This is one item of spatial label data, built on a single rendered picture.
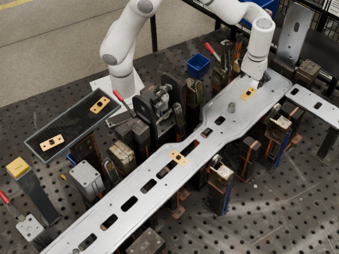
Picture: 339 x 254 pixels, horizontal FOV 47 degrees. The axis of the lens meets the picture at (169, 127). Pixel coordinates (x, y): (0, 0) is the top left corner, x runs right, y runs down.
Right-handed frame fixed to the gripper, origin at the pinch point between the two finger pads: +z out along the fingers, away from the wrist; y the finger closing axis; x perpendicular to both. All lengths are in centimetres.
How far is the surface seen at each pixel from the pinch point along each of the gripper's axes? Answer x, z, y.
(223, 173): -41.8, 4.5, 19.1
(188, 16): 114, 110, -138
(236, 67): 6.2, 5.3, -12.4
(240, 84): 2.1, 9.1, -6.2
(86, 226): -91, 9, -5
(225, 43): 0.0, -11.6, -16.2
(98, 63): 19, 110, -153
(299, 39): 26.5, -8.9, 4.5
